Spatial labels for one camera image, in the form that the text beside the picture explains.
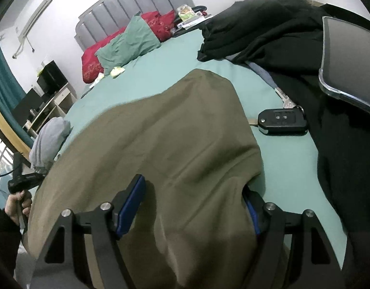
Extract teal and yellow curtain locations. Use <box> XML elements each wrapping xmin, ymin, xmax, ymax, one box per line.
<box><xmin>0</xmin><ymin>47</ymin><xmax>34</xmax><ymax>159</ymax></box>

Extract red pillow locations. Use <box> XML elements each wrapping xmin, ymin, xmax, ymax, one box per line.
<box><xmin>81</xmin><ymin>11</ymin><xmax>175</xmax><ymax>84</ymax></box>

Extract black car key fob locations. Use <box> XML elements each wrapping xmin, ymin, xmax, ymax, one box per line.
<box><xmin>248</xmin><ymin>107</ymin><xmax>308</xmax><ymax>136</ymax></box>

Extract items on nightstand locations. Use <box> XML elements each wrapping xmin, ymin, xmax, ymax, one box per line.
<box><xmin>173</xmin><ymin>5</ymin><xmax>213</xmax><ymax>30</ymax></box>

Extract white desk shelf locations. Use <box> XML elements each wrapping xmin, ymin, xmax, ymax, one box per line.
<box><xmin>23</xmin><ymin>84</ymin><xmax>77</xmax><ymax>139</ymax></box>

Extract black clothes pile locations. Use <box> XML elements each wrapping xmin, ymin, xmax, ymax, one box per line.
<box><xmin>198</xmin><ymin>0</ymin><xmax>370</xmax><ymax>286</ymax></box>

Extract black monitor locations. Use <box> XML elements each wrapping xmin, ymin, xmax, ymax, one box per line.
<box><xmin>37</xmin><ymin>61</ymin><xmax>68</xmax><ymax>96</ymax></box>

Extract person's left hand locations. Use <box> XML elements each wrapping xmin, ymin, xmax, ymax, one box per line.
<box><xmin>4</xmin><ymin>190</ymin><xmax>32</xmax><ymax>226</ymax></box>

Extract grey folded garment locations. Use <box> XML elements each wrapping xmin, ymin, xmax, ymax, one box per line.
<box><xmin>29</xmin><ymin>117</ymin><xmax>71</xmax><ymax>174</ymax></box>

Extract green pillow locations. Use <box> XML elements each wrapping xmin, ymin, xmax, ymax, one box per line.
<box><xmin>95</xmin><ymin>15</ymin><xmax>161</xmax><ymax>76</ymax></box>

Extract grey chair back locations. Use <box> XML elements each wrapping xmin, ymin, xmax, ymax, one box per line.
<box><xmin>319</xmin><ymin>16</ymin><xmax>370</xmax><ymax>113</ymax></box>

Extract yellow-green small item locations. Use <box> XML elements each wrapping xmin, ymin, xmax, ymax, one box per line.
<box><xmin>110</xmin><ymin>66</ymin><xmax>125</xmax><ymax>78</ymax></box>

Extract white air conditioner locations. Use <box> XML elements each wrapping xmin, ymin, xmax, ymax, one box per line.
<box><xmin>12</xmin><ymin>0</ymin><xmax>52</xmax><ymax>59</ymax></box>

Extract teal bed sheet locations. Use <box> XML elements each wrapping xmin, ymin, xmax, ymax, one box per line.
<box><xmin>64</xmin><ymin>31</ymin><xmax>347</xmax><ymax>263</ymax></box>

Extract olive green garment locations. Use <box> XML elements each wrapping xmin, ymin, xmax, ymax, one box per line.
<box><xmin>26</xmin><ymin>69</ymin><xmax>262</xmax><ymax>288</ymax></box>

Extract grey padded headboard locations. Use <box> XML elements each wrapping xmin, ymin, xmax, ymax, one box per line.
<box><xmin>75</xmin><ymin>0</ymin><xmax>195</xmax><ymax>51</ymax></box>

